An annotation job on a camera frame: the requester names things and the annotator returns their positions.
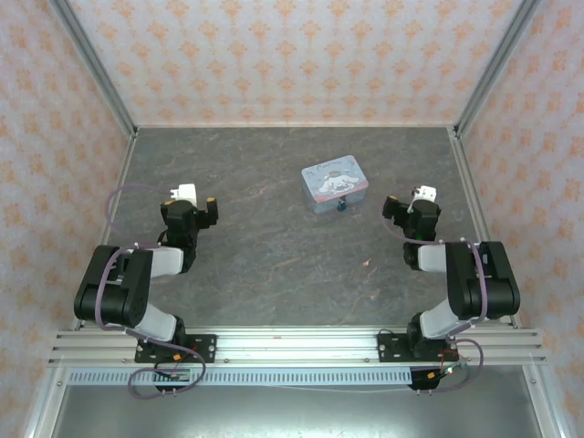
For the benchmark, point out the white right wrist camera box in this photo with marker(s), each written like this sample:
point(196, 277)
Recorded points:
point(425, 192)

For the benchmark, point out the aluminium front mounting rail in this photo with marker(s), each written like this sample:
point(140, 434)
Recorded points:
point(296, 347)

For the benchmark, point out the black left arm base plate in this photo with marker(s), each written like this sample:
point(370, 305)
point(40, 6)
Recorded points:
point(203, 349)

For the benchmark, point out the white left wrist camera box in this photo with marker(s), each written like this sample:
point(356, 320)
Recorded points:
point(186, 192)

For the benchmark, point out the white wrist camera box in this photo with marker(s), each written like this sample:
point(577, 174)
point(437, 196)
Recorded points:
point(425, 192)
point(186, 192)

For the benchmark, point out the aluminium frame post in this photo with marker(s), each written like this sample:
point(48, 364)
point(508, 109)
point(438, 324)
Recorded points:
point(98, 68)
point(497, 64)

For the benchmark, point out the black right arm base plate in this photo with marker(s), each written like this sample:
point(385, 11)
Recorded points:
point(392, 349)

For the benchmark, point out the small blue padlock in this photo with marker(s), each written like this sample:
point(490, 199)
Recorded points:
point(341, 206)

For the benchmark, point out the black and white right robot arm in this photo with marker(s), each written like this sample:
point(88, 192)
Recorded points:
point(465, 283)

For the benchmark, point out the aluminium table side rail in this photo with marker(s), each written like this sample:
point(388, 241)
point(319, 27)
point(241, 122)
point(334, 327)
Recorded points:
point(474, 201)
point(114, 219)

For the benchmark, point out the blue cartoon tin box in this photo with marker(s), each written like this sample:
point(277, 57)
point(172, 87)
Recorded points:
point(328, 178)

